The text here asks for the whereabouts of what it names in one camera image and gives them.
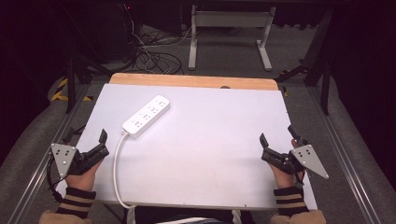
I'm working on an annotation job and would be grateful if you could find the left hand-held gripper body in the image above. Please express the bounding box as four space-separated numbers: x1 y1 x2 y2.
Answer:
50 143 110 179

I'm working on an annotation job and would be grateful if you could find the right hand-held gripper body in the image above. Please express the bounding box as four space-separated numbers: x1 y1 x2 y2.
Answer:
261 144 330 180

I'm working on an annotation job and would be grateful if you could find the person's left hand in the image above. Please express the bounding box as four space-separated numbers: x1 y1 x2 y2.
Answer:
64 160 104 191

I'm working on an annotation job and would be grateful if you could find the person's right hand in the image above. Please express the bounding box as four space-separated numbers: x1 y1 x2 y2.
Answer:
268 138 299 189

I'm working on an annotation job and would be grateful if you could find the yellow black hazard tape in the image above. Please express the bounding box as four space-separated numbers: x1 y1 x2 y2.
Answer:
50 77 94 103

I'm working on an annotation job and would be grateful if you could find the white power strip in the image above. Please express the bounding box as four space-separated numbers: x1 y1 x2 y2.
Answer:
121 94 172 139

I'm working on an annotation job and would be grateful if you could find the black tripod stand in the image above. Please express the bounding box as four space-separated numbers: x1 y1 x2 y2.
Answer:
64 55 114 115

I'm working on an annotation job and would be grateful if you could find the white table board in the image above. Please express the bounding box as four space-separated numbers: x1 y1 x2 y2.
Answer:
55 83 318 211

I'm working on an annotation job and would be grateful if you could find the black metal stand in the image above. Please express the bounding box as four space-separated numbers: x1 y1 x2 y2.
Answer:
275 8 333 117

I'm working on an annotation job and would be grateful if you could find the dark equipment cabinet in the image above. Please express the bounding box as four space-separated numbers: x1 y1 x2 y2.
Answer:
101 2 142 63

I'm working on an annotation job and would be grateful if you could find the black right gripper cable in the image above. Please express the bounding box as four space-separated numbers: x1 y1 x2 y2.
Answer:
294 169 306 189

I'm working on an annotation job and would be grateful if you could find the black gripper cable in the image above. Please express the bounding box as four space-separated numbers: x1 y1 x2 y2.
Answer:
46 154 64 203
294 169 306 189

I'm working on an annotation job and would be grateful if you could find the aluminium floor rail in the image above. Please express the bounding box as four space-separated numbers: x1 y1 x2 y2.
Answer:
305 86 383 224
6 83 92 224

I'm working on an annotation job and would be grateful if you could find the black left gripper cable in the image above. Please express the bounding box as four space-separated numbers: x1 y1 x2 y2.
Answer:
46 154 64 203

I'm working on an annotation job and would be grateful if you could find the white power strip cable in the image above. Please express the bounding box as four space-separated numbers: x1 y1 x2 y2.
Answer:
112 132 138 210

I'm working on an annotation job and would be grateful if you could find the tangle of floor cables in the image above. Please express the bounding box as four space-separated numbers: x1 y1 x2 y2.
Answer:
132 22 192 76

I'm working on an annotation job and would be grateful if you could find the white metal stand frame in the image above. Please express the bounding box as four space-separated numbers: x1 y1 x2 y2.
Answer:
188 4 277 72

